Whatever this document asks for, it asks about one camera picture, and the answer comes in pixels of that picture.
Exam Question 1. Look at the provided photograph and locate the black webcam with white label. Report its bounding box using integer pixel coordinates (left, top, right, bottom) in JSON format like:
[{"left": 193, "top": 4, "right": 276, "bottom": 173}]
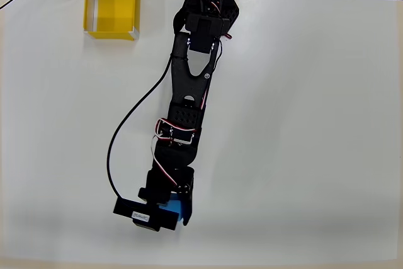
[{"left": 113, "top": 186, "right": 181, "bottom": 232}]

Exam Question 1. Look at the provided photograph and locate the thick black camera cable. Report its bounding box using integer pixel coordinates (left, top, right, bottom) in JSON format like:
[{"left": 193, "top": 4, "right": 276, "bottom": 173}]
[{"left": 106, "top": 54, "right": 173, "bottom": 202}]

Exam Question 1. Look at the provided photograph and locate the yellow open box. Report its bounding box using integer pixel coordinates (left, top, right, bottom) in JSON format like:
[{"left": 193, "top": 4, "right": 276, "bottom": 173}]
[{"left": 82, "top": 0, "right": 142, "bottom": 42}]

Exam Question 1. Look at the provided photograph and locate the blue cube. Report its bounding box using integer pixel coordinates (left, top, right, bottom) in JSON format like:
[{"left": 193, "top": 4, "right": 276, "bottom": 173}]
[{"left": 159, "top": 198, "right": 184, "bottom": 222}]

